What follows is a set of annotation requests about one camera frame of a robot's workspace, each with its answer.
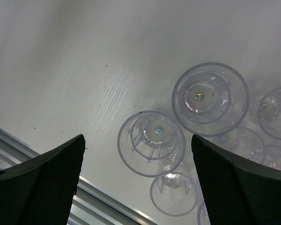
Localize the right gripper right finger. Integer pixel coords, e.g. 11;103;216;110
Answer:
191;134;281;225

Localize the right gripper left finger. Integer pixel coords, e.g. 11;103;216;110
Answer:
0;134;86;225

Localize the aluminium mounting rail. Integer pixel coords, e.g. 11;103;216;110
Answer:
0;129;153;225

